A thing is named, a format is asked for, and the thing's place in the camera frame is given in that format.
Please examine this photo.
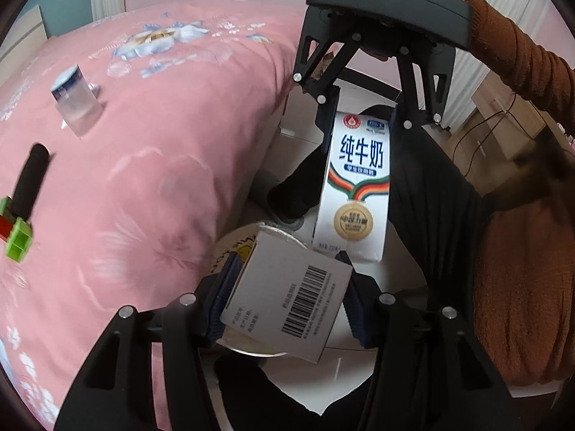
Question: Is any white milk carton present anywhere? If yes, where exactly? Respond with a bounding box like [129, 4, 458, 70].
[311, 111, 392, 264]

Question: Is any person's right forearm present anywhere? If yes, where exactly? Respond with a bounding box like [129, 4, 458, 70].
[451, 0, 575, 115]

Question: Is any black cylinder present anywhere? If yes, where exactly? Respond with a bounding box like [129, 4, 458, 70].
[11, 142, 51, 224]

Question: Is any black cable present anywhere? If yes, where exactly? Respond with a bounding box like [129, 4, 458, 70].
[451, 94, 546, 178]

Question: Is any person's black trouser leg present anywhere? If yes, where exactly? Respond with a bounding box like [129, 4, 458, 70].
[267, 103, 495, 308]
[213, 352, 376, 431]

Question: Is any beige wooden wardrobe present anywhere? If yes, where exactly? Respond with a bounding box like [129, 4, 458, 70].
[0, 4, 49, 79]

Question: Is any wooden desk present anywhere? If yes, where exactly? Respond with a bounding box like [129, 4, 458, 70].
[471, 71, 575, 162]

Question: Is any green toy block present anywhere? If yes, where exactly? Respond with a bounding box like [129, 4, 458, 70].
[5, 217, 37, 263]

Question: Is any pink floral blanket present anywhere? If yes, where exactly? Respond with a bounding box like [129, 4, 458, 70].
[0, 0, 312, 419]

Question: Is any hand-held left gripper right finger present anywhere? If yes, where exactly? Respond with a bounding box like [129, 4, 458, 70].
[335, 251, 524, 431]

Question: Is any white cardboard box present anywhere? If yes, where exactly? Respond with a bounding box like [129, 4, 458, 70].
[219, 228, 355, 364]

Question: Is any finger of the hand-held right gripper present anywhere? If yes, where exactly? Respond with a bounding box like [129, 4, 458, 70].
[388, 45, 458, 133]
[292, 6, 362, 156]

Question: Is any white plastic yogurt cup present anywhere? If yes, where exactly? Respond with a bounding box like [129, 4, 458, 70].
[49, 65, 106, 139]

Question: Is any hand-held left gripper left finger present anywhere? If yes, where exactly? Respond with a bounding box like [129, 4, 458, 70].
[54, 254, 245, 431]

